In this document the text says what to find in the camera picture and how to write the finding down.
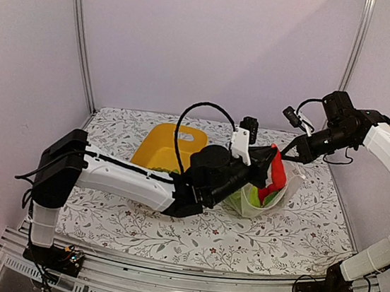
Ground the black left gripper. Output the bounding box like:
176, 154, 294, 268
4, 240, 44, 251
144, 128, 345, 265
206, 139, 278, 215

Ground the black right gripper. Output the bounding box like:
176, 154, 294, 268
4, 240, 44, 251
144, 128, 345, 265
279, 117, 358, 170

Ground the red toy chili pepper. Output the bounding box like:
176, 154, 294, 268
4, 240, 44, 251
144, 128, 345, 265
259, 144, 287, 206

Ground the green toy pear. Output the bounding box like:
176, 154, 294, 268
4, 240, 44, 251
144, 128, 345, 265
248, 187, 262, 208

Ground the clear zip top bag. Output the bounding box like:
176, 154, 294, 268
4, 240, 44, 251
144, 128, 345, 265
223, 162, 306, 218

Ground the green toy apple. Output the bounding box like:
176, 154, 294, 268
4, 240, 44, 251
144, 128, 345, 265
224, 190, 242, 214

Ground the green toy grape bunch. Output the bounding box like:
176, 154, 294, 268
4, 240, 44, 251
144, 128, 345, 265
151, 167, 179, 174

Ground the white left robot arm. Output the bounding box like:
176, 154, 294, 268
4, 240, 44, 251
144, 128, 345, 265
30, 129, 277, 267

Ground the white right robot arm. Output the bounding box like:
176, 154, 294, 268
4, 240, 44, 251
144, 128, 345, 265
280, 90, 390, 292

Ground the floral tablecloth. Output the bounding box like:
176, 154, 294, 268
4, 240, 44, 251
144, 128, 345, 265
24, 98, 370, 288

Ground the yellow plastic basket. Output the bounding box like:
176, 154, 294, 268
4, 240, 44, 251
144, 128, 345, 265
131, 123, 208, 171

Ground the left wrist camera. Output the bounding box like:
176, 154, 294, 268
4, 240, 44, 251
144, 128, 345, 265
230, 116, 259, 166

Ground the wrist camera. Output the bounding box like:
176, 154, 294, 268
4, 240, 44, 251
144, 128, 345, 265
283, 106, 314, 136
230, 116, 259, 166

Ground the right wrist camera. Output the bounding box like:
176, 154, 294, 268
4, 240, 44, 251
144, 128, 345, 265
283, 106, 314, 136

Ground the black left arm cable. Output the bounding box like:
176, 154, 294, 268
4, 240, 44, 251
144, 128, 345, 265
169, 98, 240, 180

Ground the front aluminium rail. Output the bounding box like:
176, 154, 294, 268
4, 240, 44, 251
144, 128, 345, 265
0, 227, 381, 292

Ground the right aluminium frame post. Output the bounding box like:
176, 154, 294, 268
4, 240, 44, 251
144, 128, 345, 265
336, 0, 377, 91

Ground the aluminium frame post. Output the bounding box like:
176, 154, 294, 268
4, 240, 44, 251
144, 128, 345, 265
336, 0, 377, 91
72, 0, 96, 115

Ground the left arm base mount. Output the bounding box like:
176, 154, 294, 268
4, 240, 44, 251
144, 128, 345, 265
23, 243, 85, 278

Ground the left aluminium frame post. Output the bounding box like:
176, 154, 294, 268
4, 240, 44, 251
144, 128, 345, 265
72, 0, 96, 115

